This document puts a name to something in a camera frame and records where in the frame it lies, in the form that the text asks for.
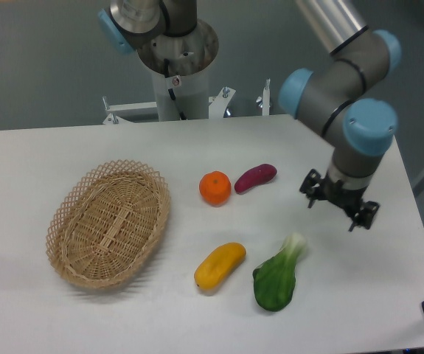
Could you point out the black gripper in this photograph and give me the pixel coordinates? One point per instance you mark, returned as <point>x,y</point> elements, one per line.
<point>316,188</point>

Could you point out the green bok choy vegetable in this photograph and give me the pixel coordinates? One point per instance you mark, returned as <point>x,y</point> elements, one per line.
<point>274,280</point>

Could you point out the grey robot arm, blue caps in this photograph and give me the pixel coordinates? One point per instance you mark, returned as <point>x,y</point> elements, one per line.
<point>178,48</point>

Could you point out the woven wicker basket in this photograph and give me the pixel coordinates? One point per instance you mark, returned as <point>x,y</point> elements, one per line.
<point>110,223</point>

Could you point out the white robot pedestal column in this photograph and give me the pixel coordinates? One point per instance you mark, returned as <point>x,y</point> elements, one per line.
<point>181,97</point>

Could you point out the yellow mango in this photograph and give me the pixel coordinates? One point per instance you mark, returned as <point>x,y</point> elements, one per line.
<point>218,266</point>

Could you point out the white metal base frame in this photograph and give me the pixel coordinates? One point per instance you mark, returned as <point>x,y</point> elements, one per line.
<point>219,108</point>

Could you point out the orange tangerine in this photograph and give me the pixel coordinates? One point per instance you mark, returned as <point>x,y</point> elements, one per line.
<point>215,188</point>

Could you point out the purple sweet potato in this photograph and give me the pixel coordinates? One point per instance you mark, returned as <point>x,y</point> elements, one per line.
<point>256,176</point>

